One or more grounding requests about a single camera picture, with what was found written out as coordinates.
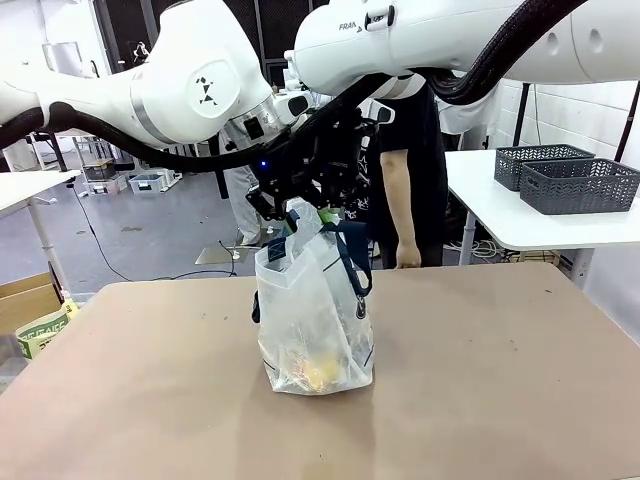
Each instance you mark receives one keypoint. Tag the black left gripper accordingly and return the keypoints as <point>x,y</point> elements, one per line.
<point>282,182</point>

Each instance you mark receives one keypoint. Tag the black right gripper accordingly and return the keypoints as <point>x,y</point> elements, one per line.
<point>337,172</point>

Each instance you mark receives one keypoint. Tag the grey plastic basket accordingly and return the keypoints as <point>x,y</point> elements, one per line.
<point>580,187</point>
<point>515,165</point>

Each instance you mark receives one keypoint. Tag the person's right forearm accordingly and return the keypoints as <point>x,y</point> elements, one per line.
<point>400,200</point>

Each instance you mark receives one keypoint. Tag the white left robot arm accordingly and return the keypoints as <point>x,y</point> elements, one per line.
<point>175,85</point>

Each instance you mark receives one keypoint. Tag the person's right hand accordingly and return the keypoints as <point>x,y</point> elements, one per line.
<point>409,255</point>

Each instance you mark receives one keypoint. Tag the mannequin with cream jacket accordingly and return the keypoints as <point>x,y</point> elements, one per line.
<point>245,200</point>

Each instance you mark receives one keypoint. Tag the mannequin with blue shirt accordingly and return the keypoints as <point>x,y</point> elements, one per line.
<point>361,185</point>

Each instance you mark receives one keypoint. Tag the person in black t-shirt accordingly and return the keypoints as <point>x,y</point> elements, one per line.
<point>420,165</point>

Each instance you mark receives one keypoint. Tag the grey storage bin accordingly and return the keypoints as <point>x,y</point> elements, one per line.
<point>147,182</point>

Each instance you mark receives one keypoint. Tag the yellow item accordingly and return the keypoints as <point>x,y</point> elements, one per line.
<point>324,371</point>

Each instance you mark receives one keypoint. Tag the white side table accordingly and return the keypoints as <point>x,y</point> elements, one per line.
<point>500,220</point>

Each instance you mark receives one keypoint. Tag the black storage crate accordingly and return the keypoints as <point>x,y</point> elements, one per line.
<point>99,170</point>

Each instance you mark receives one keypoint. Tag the black light stand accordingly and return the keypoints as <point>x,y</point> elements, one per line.
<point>521,115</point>

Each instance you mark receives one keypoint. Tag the wooden crate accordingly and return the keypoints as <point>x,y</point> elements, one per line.
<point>537,257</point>

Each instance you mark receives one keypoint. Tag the black tripod with thin pole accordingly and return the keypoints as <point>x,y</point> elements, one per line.
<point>59,152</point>

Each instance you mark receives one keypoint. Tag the white desk with round leg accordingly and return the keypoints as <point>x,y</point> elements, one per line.
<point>30,185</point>

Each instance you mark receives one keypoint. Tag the green white paper sack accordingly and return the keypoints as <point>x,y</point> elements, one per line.
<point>45,332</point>

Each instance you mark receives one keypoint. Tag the brown cardboard box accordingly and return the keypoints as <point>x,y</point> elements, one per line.
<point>25,300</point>

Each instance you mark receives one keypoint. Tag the black slanted stand leg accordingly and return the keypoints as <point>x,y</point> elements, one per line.
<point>627,125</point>

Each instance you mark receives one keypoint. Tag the metal mannequin base plate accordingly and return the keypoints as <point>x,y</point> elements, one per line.
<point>220,256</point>

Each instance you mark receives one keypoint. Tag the grey wall board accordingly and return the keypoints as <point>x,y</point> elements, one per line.
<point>62,60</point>

